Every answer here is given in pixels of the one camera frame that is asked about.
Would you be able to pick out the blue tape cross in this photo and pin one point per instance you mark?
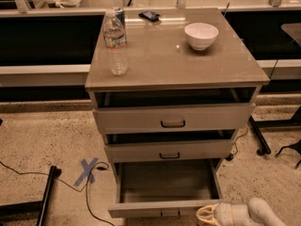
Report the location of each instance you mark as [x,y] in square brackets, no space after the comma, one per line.
[86,174]

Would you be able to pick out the blue drink can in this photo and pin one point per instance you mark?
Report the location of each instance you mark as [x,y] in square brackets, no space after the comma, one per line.
[119,16]

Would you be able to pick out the dark blue snack packet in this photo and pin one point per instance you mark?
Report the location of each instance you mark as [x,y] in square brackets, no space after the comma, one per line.
[149,15]

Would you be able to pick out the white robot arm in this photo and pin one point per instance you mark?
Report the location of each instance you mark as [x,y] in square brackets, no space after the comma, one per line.
[256,213]

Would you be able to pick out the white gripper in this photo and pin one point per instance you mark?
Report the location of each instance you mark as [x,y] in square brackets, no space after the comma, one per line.
[224,213]

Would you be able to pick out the black stand leg right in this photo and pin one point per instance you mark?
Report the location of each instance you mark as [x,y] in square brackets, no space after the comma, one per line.
[263,146]

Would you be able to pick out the grey drawer cabinet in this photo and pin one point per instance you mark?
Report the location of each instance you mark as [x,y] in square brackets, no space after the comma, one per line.
[165,70]

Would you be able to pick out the white ceramic bowl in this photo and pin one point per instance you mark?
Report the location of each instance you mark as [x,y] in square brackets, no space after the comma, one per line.
[200,36]

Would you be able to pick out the clear plastic water bottle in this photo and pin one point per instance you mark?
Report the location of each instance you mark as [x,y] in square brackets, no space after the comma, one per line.
[114,37]

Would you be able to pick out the grey drawer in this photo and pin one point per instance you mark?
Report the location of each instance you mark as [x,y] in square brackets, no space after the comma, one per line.
[182,150]
[166,189]
[154,119]

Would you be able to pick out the black stand base left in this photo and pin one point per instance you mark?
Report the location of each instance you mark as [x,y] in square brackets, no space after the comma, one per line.
[36,210]

